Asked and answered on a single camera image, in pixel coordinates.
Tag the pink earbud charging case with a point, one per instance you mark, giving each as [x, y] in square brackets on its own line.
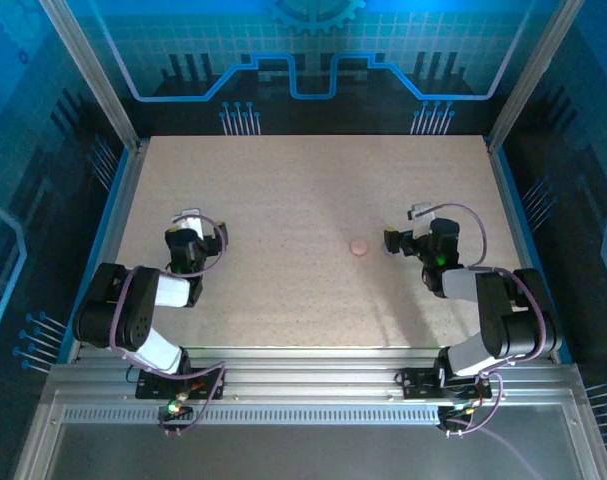
[358, 246]

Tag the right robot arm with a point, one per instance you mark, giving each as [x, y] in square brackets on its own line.
[513, 320]

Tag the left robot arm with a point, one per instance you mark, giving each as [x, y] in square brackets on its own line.
[95, 312]

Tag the blue table edge strip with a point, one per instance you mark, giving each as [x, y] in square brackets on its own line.
[515, 200]
[104, 235]

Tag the aluminium base beam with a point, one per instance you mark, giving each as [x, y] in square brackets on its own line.
[308, 375]

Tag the grey metal panel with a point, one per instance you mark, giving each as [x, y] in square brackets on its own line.
[308, 450]

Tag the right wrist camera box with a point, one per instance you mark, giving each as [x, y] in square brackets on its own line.
[422, 211]

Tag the aluminium table side rail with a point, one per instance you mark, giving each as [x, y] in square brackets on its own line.
[115, 235]
[507, 200]

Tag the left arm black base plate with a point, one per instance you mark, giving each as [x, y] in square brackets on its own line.
[153, 387]

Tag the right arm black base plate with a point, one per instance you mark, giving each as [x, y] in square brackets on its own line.
[418, 385]

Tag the aluminium frame post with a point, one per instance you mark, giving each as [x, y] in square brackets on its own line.
[528, 80]
[95, 75]

